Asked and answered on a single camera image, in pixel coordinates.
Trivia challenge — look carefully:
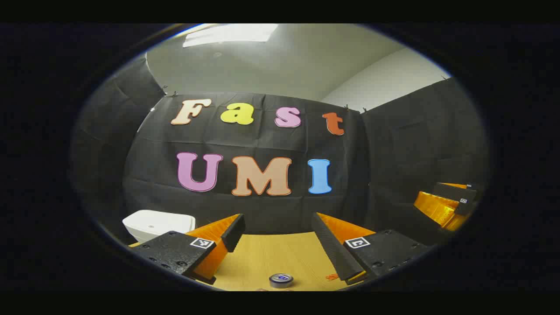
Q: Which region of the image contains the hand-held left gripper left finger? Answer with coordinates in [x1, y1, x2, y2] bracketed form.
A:
[130, 213, 245, 285]

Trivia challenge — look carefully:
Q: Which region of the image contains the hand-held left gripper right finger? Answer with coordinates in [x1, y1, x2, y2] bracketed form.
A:
[311, 212, 431, 286]

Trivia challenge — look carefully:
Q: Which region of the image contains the white desktop garbage bin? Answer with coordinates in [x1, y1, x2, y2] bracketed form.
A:
[122, 210, 196, 244]

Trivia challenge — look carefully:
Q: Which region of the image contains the blue pop can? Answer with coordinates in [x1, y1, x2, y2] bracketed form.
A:
[269, 273, 294, 289]

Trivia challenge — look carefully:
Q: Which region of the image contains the wooden desktop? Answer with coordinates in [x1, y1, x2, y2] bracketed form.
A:
[128, 231, 377, 291]

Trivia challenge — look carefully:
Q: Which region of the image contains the black backdrop cloth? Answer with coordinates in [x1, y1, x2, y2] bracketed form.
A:
[70, 55, 488, 245]

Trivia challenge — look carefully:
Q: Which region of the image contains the ceiling light panel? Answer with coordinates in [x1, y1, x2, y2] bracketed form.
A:
[182, 24, 279, 48]

